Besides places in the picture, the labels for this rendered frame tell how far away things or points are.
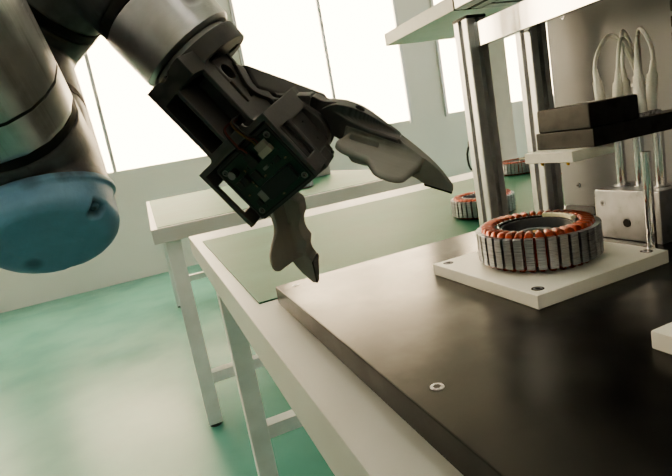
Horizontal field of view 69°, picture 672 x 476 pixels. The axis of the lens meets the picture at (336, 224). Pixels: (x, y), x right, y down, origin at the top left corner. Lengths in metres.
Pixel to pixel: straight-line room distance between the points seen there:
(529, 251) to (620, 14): 0.38
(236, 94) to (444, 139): 5.53
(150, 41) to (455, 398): 0.29
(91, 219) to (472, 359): 0.25
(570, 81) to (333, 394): 0.58
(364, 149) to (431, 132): 5.40
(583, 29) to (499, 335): 0.51
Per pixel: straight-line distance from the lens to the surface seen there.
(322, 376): 0.41
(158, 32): 0.36
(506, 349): 0.36
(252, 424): 1.45
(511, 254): 0.47
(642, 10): 0.73
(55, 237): 0.31
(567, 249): 0.47
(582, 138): 0.52
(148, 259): 4.91
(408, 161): 0.36
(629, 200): 0.60
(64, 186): 0.30
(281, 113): 0.34
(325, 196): 1.81
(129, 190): 4.85
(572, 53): 0.80
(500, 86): 1.60
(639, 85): 0.58
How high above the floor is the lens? 0.93
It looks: 10 degrees down
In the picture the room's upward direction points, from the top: 10 degrees counter-clockwise
